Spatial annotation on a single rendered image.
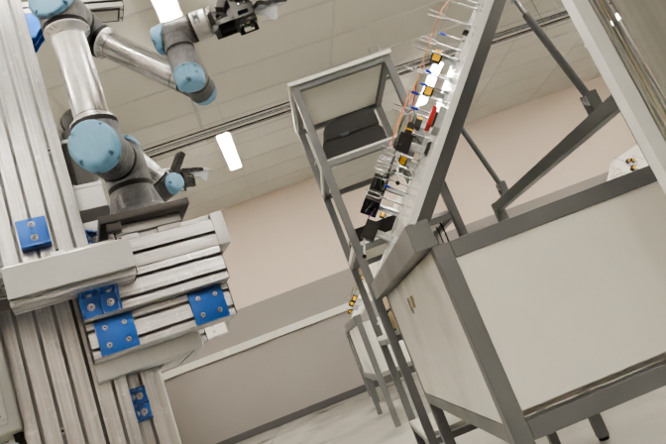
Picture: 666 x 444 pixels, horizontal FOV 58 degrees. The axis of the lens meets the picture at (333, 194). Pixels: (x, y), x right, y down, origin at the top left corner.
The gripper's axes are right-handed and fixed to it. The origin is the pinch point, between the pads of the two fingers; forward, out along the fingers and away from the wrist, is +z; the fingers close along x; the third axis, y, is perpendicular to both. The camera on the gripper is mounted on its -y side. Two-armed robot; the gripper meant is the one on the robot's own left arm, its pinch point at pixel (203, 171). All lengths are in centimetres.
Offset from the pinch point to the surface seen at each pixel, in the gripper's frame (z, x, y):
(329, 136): 46, 36, -5
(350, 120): 54, 44, -10
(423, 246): -54, 130, 60
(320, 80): 44, 41, -30
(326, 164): 36, 39, 10
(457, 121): -27, 134, 31
